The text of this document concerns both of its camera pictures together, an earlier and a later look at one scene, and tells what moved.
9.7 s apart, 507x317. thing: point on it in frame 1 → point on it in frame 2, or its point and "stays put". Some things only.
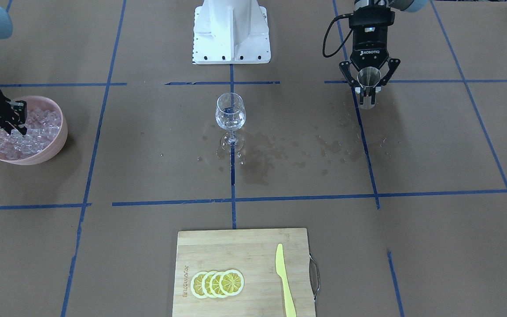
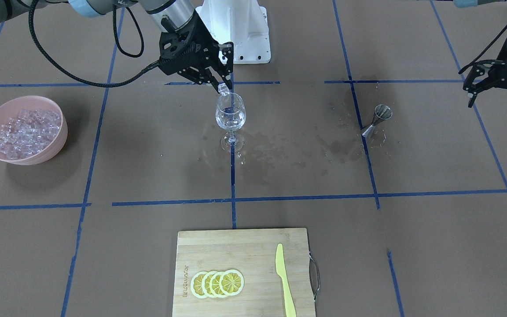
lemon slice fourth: (196, 284) stays put
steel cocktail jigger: (368, 77) → (382, 112)
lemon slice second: (214, 284) stays put
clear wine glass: (230, 113) stays put
